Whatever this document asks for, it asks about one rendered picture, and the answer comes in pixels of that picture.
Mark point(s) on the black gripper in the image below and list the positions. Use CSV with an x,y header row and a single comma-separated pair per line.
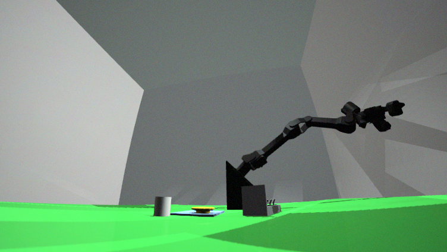
x,y
394,108

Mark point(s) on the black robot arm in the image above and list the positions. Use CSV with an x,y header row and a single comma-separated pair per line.
x,y
345,124

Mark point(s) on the grey cylinder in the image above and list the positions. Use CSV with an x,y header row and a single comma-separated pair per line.
x,y
162,206

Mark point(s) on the light blue flat mat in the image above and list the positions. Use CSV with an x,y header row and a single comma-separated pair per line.
x,y
193,213

